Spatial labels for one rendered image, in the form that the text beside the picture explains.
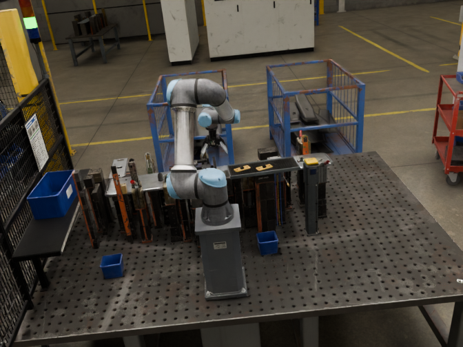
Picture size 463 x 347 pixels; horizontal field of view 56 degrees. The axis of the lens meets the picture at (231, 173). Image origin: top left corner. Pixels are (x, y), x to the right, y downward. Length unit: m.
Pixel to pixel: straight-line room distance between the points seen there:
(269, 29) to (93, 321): 8.81
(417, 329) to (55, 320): 2.10
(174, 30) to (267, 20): 2.06
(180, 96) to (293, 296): 1.07
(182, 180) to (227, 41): 8.49
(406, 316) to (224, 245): 1.55
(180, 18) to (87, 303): 8.43
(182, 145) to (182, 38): 8.37
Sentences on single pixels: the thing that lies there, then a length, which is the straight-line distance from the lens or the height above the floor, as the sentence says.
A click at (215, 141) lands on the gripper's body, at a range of 2.51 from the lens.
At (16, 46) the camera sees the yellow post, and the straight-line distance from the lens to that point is 3.01.
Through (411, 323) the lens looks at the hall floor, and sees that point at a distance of 3.14.
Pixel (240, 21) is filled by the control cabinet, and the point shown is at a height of 0.82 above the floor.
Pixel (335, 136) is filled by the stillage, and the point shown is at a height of 0.16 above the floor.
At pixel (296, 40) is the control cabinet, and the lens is 10.51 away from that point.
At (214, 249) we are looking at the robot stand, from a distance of 2.03.
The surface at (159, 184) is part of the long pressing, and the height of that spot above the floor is 1.00.
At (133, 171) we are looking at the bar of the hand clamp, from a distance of 2.48.
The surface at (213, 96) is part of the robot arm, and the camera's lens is 1.97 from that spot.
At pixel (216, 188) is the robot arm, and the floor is 1.28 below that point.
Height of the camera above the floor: 2.18
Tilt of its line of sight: 27 degrees down
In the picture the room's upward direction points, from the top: 6 degrees counter-clockwise
